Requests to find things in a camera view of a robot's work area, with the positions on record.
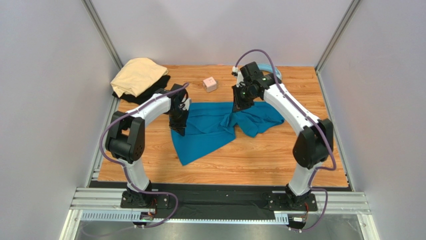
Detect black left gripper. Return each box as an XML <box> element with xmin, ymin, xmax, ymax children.
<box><xmin>167</xmin><ymin>107</ymin><xmax>190</xmax><ymax>137</ymax></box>

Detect blue t shirt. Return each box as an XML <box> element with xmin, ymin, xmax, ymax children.
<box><xmin>171</xmin><ymin>102</ymin><xmax>285</xmax><ymax>166</ymax></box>

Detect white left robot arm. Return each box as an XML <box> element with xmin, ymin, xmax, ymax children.
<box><xmin>100</xmin><ymin>82</ymin><xmax>191</xmax><ymax>209</ymax></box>

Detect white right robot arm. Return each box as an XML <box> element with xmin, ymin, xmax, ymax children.
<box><xmin>232</xmin><ymin>71</ymin><xmax>334</xmax><ymax>210</ymax></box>

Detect light blue headphones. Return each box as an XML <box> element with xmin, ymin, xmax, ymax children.
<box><xmin>257</xmin><ymin>63</ymin><xmax>282</xmax><ymax>80</ymax></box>

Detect pink cube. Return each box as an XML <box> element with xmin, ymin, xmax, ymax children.
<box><xmin>202</xmin><ymin>77</ymin><xmax>218</xmax><ymax>93</ymax></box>

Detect black t shirt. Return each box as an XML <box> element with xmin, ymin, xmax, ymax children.
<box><xmin>112</xmin><ymin>75</ymin><xmax>171</xmax><ymax>105</ymax></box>

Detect beige t shirt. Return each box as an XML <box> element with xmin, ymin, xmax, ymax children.
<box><xmin>110</xmin><ymin>57</ymin><xmax>169</xmax><ymax>97</ymax></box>

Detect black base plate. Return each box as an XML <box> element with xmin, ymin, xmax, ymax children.
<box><xmin>89</xmin><ymin>180</ymin><xmax>319</xmax><ymax>221</ymax></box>

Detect aluminium frame rail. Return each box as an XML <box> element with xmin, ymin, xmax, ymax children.
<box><xmin>60</xmin><ymin>182</ymin><xmax>380</xmax><ymax>240</ymax></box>

